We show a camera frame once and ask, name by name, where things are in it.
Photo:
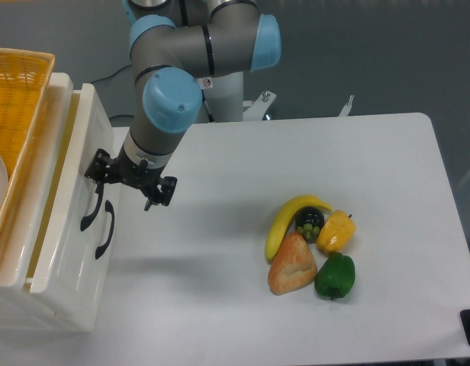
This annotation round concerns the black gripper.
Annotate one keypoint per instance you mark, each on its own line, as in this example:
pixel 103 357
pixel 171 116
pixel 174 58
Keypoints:
pixel 105 170

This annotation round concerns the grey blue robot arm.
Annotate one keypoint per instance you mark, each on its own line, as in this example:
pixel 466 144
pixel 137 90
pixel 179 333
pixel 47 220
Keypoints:
pixel 169 54

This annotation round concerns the white drawer cabinet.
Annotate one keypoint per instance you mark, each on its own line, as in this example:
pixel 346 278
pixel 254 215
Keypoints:
pixel 29 211

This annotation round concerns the yellow wicker basket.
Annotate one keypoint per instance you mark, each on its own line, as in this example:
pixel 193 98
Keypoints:
pixel 24 77

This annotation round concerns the yellow banana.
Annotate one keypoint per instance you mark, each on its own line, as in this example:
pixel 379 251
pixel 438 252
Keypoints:
pixel 284 218

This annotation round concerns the triangular bread loaf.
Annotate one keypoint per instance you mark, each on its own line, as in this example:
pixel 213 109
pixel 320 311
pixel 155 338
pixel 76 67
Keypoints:
pixel 293 266

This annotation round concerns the yellow bell pepper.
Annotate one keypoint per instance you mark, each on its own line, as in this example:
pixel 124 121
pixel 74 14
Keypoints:
pixel 336 232

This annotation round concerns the green bell pepper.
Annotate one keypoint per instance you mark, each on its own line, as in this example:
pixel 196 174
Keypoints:
pixel 336 277

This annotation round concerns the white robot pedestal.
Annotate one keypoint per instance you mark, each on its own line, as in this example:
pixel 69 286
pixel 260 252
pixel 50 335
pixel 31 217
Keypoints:
pixel 223 101

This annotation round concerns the white table bracket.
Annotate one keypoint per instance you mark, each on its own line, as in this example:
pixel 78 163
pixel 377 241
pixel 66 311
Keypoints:
pixel 347 107

